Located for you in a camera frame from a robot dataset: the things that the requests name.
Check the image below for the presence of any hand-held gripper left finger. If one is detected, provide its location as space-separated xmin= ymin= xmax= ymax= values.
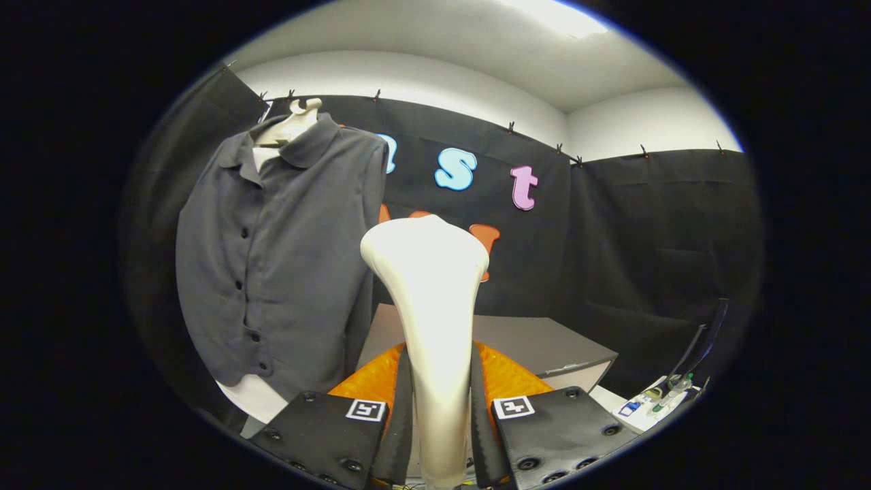
xmin=248 ymin=344 xmax=414 ymax=490

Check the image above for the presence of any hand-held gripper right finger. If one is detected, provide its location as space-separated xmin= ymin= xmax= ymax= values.
xmin=470 ymin=340 xmax=640 ymax=490

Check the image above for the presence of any grey button shirt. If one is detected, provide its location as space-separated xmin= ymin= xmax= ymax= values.
xmin=176 ymin=112 xmax=390 ymax=402

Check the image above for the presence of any grey cabinet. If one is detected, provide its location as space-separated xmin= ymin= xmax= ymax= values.
xmin=355 ymin=303 xmax=620 ymax=395

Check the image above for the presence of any white tray of small bottles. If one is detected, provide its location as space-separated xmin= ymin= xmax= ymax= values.
xmin=612 ymin=373 xmax=708 ymax=433

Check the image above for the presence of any black backdrop cloth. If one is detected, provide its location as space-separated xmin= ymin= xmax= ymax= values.
xmin=119 ymin=65 xmax=766 ymax=409

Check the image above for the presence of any row of black clips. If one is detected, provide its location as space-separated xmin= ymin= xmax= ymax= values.
xmin=257 ymin=88 xmax=725 ymax=167

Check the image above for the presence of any white mannequin torso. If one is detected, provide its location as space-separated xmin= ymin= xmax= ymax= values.
xmin=216 ymin=97 xmax=323 ymax=424

